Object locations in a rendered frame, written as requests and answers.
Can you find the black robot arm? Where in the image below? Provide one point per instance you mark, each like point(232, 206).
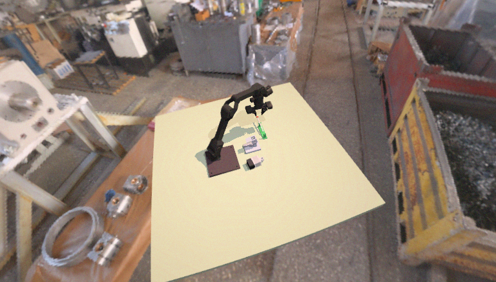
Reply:
point(258, 92)

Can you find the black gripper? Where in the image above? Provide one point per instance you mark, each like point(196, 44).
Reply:
point(262, 105)

